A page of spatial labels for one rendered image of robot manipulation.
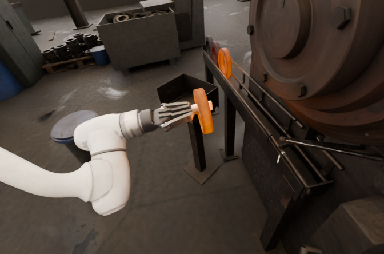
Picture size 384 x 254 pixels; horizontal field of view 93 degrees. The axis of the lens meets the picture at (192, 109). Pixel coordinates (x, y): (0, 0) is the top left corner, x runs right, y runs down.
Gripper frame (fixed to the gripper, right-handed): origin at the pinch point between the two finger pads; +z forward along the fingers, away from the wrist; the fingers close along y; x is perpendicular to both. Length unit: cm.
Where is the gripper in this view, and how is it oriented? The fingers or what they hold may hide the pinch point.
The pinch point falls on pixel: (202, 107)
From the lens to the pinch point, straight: 60.7
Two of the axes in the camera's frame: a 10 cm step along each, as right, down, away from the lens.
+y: 1.8, 6.0, -7.8
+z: 9.7, -2.4, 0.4
